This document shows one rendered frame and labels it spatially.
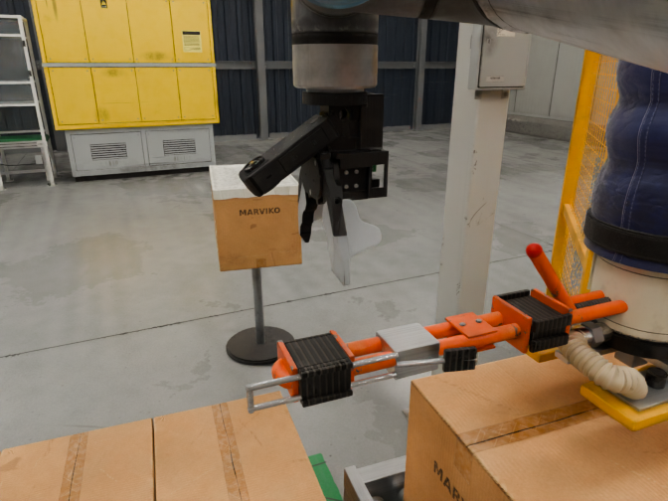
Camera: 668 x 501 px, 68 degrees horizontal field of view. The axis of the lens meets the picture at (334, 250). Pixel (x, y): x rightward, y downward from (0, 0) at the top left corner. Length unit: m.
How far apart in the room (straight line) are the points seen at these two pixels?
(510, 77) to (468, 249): 0.62
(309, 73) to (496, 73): 1.32
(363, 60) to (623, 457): 0.76
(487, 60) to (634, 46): 1.56
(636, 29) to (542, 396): 0.92
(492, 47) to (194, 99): 6.40
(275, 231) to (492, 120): 1.11
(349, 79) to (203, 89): 7.36
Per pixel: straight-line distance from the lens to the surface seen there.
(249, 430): 1.57
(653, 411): 0.91
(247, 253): 2.42
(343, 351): 0.66
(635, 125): 0.86
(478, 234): 1.96
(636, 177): 0.87
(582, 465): 0.95
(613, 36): 0.24
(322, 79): 0.52
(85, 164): 7.90
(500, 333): 0.77
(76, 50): 7.74
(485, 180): 1.91
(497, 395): 1.05
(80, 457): 1.63
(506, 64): 1.83
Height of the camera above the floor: 1.55
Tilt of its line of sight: 20 degrees down
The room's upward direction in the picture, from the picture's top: straight up
